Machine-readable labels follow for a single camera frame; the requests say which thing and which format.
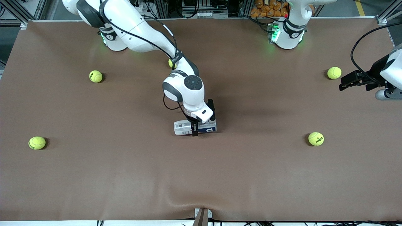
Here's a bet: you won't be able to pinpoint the white blue tennis ball can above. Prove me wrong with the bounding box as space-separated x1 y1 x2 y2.
174 120 217 136

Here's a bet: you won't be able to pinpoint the brown table mat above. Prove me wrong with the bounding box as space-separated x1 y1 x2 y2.
0 17 402 222

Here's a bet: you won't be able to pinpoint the white terminal strip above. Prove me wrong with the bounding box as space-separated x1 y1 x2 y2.
182 11 229 18

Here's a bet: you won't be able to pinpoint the orange packed bags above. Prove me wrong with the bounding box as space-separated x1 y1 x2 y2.
250 0 289 18

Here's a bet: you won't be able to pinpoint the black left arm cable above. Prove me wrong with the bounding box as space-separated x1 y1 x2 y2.
350 21 402 80

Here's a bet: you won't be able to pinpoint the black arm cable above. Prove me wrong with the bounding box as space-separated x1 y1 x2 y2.
350 21 402 80
100 9 186 111

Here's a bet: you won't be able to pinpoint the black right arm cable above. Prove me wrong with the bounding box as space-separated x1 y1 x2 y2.
100 9 186 111

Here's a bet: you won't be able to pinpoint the aluminium frame profile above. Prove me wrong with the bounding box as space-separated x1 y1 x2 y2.
156 0 168 19
239 0 252 18
0 0 47 29
375 0 402 25

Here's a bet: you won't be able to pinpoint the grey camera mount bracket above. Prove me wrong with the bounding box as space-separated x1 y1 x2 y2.
194 208 213 226

